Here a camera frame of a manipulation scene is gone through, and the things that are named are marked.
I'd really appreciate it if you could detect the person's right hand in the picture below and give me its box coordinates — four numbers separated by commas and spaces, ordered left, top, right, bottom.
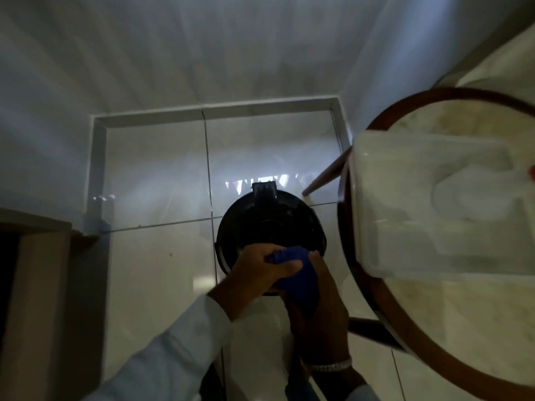
281, 250, 352, 367

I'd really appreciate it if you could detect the person's right forearm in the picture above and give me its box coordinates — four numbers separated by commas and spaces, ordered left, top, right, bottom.
285, 365, 382, 401

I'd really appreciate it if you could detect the brown cardboard box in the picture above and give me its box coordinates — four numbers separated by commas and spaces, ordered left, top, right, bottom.
0, 208, 100, 401

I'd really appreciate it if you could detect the round wooden marble-top table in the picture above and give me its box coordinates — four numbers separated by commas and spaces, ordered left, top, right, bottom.
302, 87, 535, 401

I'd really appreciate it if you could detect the person's left hand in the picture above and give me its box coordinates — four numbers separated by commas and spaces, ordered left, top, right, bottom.
208, 243, 304, 322

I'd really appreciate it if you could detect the black electric kettle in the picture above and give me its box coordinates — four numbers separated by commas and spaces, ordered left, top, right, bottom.
214, 181, 328, 297

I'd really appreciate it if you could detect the translucent plastic container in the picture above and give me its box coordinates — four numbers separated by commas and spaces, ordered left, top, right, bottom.
349, 130, 535, 285

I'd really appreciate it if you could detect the blue cloth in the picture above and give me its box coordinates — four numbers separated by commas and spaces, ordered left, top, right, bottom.
267, 245, 322, 318

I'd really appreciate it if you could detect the person's left forearm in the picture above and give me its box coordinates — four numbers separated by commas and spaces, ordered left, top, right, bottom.
84, 295, 233, 401

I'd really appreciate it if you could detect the silver wrist bracelet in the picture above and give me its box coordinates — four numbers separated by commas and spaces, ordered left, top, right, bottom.
303, 357, 353, 374

